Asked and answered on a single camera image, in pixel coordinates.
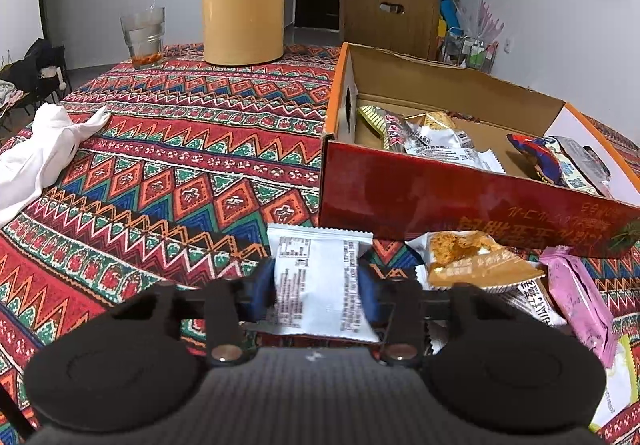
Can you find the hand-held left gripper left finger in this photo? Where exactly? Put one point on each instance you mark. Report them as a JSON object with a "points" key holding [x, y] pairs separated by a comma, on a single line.
{"points": [[262, 290]]}

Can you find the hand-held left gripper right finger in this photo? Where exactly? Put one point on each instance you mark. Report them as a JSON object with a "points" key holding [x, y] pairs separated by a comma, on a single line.
{"points": [[370, 292]]}

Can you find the orange biscuit-picture snack packet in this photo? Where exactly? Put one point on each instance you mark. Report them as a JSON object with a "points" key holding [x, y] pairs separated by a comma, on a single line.
{"points": [[475, 260]]}

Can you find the red cardboard box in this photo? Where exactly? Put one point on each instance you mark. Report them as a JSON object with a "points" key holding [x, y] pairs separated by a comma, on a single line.
{"points": [[425, 195]]}

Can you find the white black-lettered snack packet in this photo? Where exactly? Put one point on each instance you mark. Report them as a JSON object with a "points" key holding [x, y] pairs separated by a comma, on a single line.
{"points": [[535, 305]]}

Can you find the beige red snack packet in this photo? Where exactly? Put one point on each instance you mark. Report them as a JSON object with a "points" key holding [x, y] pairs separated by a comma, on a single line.
{"points": [[385, 125]]}

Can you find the white brown-picture snack packet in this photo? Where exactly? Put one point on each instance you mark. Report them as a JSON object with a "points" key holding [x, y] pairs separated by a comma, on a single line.
{"points": [[435, 130]]}

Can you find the pink snack packet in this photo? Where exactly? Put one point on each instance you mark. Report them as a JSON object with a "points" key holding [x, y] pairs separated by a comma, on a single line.
{"points": [[580, 300]]}

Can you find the white lime-edged snack packet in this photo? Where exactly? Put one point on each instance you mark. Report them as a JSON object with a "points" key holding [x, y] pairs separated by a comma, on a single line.
{"points": [[617, 385]]}

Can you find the patterned tablecloth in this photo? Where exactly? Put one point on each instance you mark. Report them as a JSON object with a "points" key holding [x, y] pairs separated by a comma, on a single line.
{"points": [[200, 165]]}

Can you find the white cloth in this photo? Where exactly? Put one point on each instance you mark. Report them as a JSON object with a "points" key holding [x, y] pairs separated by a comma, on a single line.
{"points": [[45, 150]]}

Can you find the wooden chair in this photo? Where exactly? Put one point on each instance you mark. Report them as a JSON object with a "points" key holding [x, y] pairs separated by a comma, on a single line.
{"points": [[385, 25]]}

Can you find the glass cup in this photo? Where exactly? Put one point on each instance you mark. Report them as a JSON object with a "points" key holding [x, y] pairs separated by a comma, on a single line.
{"points": [[143, 40]]}

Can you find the blue plastic item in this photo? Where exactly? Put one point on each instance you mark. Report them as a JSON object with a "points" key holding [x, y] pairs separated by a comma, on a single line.
{"points": [[448, 15]]}

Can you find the pink translucent decoration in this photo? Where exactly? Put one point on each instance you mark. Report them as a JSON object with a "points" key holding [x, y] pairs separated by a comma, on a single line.
{"points": [[485, 17]]}

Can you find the black folding chair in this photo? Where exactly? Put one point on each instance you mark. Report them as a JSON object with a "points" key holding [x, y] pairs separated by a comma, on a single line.
{"points": [[35, 70]]}

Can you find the wall outlet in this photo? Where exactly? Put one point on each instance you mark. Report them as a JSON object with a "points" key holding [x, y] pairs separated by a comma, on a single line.
{"points": [[510, 45]]}

